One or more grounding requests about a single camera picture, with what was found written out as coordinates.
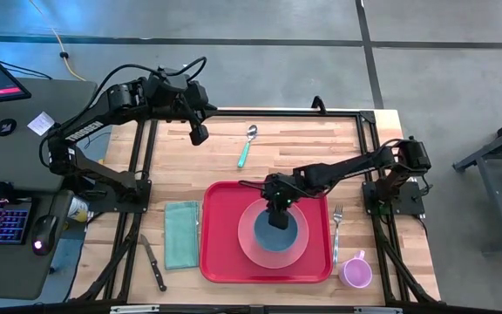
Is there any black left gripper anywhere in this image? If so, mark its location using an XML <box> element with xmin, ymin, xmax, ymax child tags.
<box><xmin>146</xmin><ymin>65</ymin><xmax>218</xmax><ymax>147</ymax></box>

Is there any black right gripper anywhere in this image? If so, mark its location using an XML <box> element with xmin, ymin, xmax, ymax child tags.
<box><xmin>261</xmin><ymin>172</ymin><xmax>304</xmax><ymax>231</ymax></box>

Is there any blue plastic bowl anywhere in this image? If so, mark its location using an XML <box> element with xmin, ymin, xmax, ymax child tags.
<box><xmin>253</xmin><ymin>208</ymin><xmax>300</xmax><ymax>254</ymax></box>

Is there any spoon with teal handle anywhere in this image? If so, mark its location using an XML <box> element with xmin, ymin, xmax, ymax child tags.
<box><xmin>236</xmin><ymin>124</ymin><xmax>259</xmax><ymax>169</ymax></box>

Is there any pink plastic plate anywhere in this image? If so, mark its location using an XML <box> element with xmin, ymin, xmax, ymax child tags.
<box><xmin>237</xmin><ymin>198</ymin><xmax>310</xmax><ymax>270</ymax></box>

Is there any silver fork pale handle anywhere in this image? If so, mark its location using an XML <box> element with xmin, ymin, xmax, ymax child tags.
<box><xmin>331</xmin><ymin>203</ymin><xmax>344</xmax><ymax>269</ymax></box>

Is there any red plastic tray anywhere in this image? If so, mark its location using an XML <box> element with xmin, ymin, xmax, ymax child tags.
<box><xmin>199</xmin><ymin>181</ymin><xmax>334</xmax><ymax>284</ymax></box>

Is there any green cloth napkin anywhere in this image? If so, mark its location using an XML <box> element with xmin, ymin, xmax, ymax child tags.
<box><xmin>164</xmin><ymin>200</ymin><xmax>201</xmax><ymax>271</ymax></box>

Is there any pink plastic mug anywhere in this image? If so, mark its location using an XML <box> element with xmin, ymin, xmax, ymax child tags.
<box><xmin>338</xmin><ymin>249</ymin><xmax>374</xmax><ymax>290</ymax></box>

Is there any knife with black handle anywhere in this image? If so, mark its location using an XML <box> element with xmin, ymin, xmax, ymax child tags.
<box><xmin>139</xmin><ymin>233</ymin><xmax>168</xmax><ymax>292</ymax></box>

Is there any black table clamp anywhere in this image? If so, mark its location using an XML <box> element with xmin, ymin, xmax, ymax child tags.
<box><xmin>311</xmin><ymin>95</ymin><xmax>329</xmax><ymax>115</ymax></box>

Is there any white paper note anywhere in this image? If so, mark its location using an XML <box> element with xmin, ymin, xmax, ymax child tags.
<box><xmin>26</xmin><ymin>111</ymin><xmax>56</xmax><ymax>137</ymax></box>

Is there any white yellow can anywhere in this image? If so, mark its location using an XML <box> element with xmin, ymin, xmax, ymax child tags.
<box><xmin>66</xmin><ymin>195</ymin><xmax>91</xmax><ymax>223</ymax></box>

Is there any dark grey desk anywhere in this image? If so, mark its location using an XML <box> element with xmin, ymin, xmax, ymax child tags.
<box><xmin>0</xmin><ymin>78</ymin><xmax>98</xmax><ymax>301</ymax></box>

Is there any black round puck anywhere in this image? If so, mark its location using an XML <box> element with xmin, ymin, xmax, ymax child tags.
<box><xmin>0</xmin><ymin>117</ymin><xmax>18</xmax><ymax>138</ymax></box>

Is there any black computer mouse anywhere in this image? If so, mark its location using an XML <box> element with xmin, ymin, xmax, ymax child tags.
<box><xmin>31</xmin><ymin>214</ymin><xmax>59</xmax><ymax>256</ymax></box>

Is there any grey metal stand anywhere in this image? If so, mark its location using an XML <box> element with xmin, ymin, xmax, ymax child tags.
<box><xmin>452</xmin><ymin>108</ymin><xmax>502</xmax><ymax>255</ymax></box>

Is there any black aluminium table frame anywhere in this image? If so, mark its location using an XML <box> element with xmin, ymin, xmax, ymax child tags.
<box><xmin>65</xmin><ymin>107</ymin><xmax>446</xmax><ymax>314</ymax></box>

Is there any thin dark cable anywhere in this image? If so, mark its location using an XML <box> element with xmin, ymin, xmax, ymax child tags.
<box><xmin>83</xmin><ymin>129</ymin><xmax>113</xmax><ymax>152</ymax></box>

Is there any silver metal bracket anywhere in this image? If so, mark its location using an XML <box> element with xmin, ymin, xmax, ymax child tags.
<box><xmin>109</xmin><ymin>304</ymin><xmax>161</xmax><ymax>314</ymax></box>
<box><xmin>353</xmin><ymin>306</ymin><xmax>404</xmax><ymax>314</ymax></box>

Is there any yellow extension cable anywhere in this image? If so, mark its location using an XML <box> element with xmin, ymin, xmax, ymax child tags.
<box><xmin>28</xmin><ymin>0</ymin><xmax>87</xmax><ymax>83</ymax></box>

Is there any black floor cable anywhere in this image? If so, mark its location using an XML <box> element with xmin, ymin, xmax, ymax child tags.
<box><xmin>0</xmin><ymin>59</ymin><xmax>54</xmax><ymax>81</ymax></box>

